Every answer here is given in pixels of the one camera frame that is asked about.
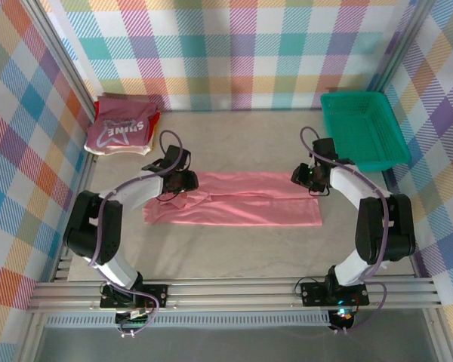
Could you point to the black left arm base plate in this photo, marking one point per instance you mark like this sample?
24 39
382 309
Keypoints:
160 292

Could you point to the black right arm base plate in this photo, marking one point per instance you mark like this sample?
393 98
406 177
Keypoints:
311 294

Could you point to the red folded t-shirt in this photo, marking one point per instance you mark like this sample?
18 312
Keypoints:
155 120

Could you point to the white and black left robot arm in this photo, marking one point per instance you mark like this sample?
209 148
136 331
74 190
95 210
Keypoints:
139 190

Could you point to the mauve folded printed t-shirt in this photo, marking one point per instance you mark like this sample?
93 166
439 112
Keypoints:
117 113

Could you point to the aluminium frame post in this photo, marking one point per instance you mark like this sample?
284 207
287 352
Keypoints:
62 56
400 45

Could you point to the teal plastic mesh basket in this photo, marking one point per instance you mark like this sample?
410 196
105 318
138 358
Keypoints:
362 128

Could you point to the pink t-shirt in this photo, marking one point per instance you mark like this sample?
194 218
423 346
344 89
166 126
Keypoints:
249 211

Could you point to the aluminium frame cross rail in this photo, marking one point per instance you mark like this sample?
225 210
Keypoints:
230 292

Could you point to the white folded t-shirt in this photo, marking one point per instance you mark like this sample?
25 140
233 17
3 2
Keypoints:
136 151

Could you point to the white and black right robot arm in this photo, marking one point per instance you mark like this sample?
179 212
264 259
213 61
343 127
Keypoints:
347 184

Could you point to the yellow folded t-shirt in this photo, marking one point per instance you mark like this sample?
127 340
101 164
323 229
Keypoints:
155 137

